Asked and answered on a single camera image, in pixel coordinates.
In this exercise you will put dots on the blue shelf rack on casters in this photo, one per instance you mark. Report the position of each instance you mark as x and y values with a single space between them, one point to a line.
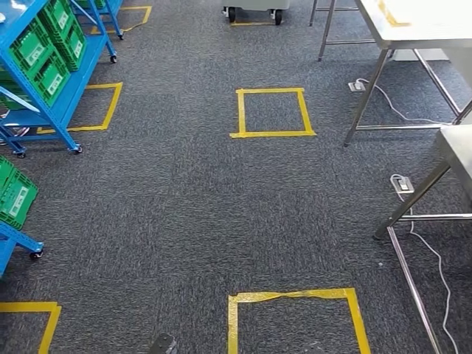
109 17

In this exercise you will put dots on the yellow floor tape square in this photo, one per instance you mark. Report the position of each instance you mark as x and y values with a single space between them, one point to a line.
232 327
251 23
29 307
112 107
242 112

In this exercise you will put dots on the grey wheeled cart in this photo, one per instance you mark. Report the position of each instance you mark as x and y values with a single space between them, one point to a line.
254 4

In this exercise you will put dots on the blue rack holding green crates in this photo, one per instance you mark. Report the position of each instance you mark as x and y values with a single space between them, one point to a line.
70 102

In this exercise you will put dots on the yellow tape strip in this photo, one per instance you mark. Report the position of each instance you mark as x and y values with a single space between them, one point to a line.
390 17

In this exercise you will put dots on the white-topped table metal legs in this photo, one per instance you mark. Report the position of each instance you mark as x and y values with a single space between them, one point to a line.
424 19

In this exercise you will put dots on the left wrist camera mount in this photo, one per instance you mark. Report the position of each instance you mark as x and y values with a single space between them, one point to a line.
162 344

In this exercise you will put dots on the chrome stanchion post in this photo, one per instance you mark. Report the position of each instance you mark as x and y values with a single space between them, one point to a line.
14 133

